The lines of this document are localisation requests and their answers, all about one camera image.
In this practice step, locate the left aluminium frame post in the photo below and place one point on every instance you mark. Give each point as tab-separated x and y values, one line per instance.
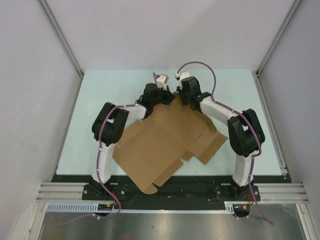
52	20

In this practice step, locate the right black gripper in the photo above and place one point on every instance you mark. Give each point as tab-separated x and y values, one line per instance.
181	92

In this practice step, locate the aluminium frame post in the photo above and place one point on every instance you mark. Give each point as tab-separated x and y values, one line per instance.
52	20
279	35

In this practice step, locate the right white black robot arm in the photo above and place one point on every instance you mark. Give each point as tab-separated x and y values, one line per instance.
245	132

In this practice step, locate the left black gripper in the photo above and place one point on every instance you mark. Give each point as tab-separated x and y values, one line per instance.
169	96

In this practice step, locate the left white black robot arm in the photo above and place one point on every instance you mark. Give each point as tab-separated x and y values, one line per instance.
110	123

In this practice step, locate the brown cardboard box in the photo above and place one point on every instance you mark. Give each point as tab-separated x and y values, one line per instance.
152	150

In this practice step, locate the aluminium front rail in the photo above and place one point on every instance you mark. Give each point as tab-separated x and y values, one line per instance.
270	193

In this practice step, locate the grey slotted cable duct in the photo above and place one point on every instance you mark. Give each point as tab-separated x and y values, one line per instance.
226	207

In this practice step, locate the right aluminium frame post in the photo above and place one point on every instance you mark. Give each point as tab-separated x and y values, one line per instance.
279	35

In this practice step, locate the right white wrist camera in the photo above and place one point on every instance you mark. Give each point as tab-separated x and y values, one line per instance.
182	75

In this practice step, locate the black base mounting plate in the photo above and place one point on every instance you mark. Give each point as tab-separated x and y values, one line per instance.
218	188

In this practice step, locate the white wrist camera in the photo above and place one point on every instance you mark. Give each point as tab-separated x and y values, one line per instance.
161	81
182	75

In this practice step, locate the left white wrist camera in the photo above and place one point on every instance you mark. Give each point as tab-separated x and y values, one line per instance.
161	81

